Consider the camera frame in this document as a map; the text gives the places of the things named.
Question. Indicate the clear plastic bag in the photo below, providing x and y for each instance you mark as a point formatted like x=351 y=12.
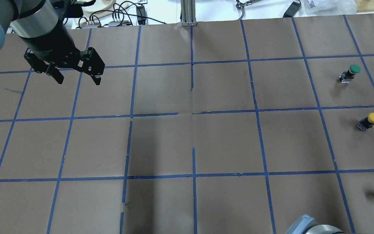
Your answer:
x=329 y=7

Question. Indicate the green push button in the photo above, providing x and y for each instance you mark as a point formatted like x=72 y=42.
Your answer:
x=349 y=75

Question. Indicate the wooden board stand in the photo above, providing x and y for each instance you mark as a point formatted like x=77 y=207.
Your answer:
x=364 y=5

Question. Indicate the aluminium frame post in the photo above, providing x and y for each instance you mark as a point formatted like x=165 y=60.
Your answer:
x=188 y=13

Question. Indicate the black power adapter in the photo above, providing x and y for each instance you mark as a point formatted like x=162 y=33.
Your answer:
x=292 y=10

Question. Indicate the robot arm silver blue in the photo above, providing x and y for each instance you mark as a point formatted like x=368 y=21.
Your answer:
x=39 y=24
x=351 y=135

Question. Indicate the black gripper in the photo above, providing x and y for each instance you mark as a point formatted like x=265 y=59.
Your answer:
x=51 y=45

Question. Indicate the yellow push button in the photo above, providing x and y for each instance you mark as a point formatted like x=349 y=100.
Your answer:
x=366 y=123

